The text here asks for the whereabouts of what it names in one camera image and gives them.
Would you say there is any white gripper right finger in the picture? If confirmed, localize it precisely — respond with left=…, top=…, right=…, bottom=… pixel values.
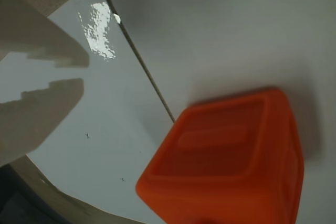
left=0, top=0, right=90, bottom=69

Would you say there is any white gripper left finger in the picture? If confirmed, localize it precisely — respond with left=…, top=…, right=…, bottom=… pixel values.
left=0, top=78, right=85, bottom=169

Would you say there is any orange cube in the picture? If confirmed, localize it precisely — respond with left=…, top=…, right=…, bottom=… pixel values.
left=135, top=86, right=307, bottom=224

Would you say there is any white paper sheet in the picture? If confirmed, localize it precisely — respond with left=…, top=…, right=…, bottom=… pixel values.
left=101, top=0, right=336, bottom=224
left=0, top=0, right=175, bottom=224

